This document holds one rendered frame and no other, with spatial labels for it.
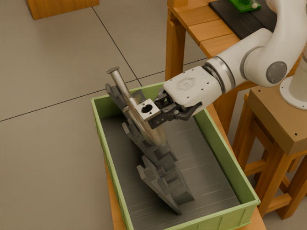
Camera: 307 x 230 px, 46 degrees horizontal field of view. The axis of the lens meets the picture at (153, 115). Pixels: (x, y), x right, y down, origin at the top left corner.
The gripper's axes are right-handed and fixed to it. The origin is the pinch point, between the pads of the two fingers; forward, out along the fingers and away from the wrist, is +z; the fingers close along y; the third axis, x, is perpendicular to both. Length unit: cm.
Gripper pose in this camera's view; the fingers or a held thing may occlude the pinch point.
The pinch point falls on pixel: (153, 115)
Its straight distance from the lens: 79.0
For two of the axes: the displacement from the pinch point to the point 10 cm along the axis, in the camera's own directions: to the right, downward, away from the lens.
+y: 3.9, 5.1, -7.7
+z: -8.5, 5.2, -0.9
